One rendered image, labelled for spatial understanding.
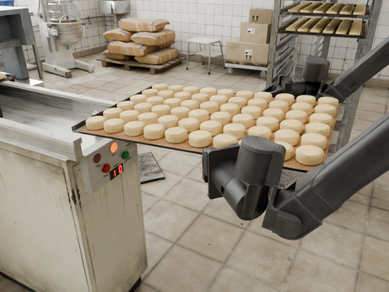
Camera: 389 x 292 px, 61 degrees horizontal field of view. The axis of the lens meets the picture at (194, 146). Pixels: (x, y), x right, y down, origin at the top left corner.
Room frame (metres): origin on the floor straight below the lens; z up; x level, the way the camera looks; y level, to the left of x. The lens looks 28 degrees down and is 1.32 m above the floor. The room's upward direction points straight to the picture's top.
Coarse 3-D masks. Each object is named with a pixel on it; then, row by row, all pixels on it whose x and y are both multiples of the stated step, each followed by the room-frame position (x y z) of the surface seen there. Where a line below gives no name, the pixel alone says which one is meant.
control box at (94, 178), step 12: (96, 144) 0.93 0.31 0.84; (108, 144) 0.94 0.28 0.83; (120, 144) 0.99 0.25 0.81; (132, 144) 1.05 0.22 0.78; (84, 156) 0.86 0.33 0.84; (108, 156) 0.94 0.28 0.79; (120, 156) 0.99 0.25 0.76; (132, 156) 1.04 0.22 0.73; (84, 168) 0.86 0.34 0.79; (96, 168) 0.88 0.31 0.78; (84, 180) 0.87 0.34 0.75; (96, 180) 0.88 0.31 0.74; (108, 180) 0.92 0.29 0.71
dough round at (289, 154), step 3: (276, 141) 0.59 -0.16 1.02; (279, 141) 0.59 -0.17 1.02; (282, 141) 0.59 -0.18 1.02; (282, 144) 0.58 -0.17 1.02; (285, 144) 0.58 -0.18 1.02; (288, 144) 0.58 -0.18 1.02; (285, 147) 0.56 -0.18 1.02; (288, 147) 0.56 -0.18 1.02; (291, 147) 0.56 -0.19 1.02; (288, 150) 0.55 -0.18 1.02; (291, 150) 0.55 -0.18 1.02; (288, 153) 0.55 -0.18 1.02; (291, 153) 0.55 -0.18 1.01; (285, 156) 0.55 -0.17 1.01; (288, 156) 0.55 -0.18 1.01; (291, 156) 0.55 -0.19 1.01; (285, 159) 0.55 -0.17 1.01
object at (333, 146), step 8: (344, 104) 0.84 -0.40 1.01; (336, 120) 0.73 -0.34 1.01; (72, 128) 0.75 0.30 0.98; (80, 128) 0.76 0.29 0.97; (336, 128) 0.69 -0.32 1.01; (104, 136) 0.70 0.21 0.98; (336, 136) 0.64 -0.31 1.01; (144, 144) 0.65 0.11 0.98; (152, 144) 0.64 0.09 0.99; (336, 144) 0.58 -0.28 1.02; (192, 152) 0.60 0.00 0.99; (200, 152) 0.59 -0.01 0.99; (328, 152) 0.57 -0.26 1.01; (288, 168) 0.52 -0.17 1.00
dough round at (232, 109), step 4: (224, 104) 0.83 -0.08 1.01; (228, 104) 0.83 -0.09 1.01; (232, 104) 0.83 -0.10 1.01; (236, 104) 0.82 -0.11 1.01; (220, 108) 0.81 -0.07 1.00; (224, 108) 0.80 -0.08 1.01; (228, 108) 0.80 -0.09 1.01; (232, 108) 0.79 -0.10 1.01; (236, 108) 0.80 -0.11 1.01; (228, 112) 0.79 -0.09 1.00; (232, 112) 0.79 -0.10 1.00; (236, 112) 0.79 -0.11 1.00
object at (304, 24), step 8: (296, 24) 1.96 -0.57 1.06; (304, 24) 1.96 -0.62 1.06; (312, 24) 1.98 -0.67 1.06; (320, 24) 1.96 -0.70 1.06; (328, 24) 1.96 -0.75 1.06; (336, 24) 1.98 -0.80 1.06; (344, 24) 1.96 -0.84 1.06; (352, 24) 2.01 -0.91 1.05; (360, 24) 1.98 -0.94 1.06; (328, 32) 1.72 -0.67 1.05; (336, 32) 1.71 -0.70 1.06; (344, 32) 1.70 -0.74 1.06; (352, 32) 1.68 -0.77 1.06; (360, 32) 1.78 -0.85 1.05
